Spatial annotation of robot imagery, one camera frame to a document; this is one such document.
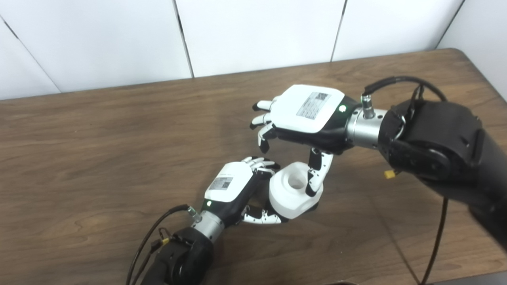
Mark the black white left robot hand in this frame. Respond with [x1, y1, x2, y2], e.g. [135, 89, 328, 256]
[198, 156, 290, 228]

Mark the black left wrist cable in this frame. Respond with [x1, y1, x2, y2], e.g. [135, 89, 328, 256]
[126, 204, 202, 285]

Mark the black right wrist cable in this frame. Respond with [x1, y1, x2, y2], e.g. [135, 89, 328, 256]
[361, 76, 449, 285]

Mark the round white plastic piece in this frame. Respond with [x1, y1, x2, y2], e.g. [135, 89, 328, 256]
[269, 161, 324, 220]

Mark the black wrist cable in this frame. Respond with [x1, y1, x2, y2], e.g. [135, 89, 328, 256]
[126, 204, 202, 285]
[361, 76, 449, 285]

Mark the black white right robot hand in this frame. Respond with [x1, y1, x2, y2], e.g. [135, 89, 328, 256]
[250, 84, 361, 197]

